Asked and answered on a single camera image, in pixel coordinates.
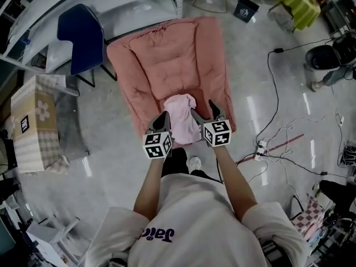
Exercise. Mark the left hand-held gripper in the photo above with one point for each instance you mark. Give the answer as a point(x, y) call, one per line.
point(155, 146)

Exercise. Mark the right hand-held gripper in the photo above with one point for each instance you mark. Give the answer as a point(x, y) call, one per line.
point(218, 133)

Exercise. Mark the pink padded seat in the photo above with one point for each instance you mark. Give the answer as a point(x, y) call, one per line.
point(169, 63)

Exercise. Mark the person's left forearm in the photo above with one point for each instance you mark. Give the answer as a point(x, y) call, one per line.
point(148, 188)

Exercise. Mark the person's right forearm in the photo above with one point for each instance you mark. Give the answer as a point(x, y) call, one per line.
point(235, 179)

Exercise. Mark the green cloth covered table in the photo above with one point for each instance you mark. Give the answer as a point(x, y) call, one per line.
point(299, 5)

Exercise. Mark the pink checkered cloth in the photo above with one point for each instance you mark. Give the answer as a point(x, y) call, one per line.
point(310, 218)

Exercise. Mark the person's black trouser leg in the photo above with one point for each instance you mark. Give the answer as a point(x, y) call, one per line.
point(175, 161)

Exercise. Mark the person's white shoe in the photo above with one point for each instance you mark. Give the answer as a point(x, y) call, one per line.
point(195, 163)

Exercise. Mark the white power strip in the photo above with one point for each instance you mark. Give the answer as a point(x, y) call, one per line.
point(260, 149)

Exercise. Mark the red strip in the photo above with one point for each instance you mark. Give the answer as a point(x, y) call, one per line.
point(271, 148)

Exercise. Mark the black power adapter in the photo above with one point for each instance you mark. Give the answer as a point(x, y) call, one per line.
point(278, 50)

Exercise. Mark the person's white shirt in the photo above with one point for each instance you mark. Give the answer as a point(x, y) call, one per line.
point(194, 227)

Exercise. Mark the dark blue waste bin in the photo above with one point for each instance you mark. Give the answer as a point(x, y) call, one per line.
point(245, 10)

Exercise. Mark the blue chair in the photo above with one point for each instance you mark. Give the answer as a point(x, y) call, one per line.
point(80, 40)

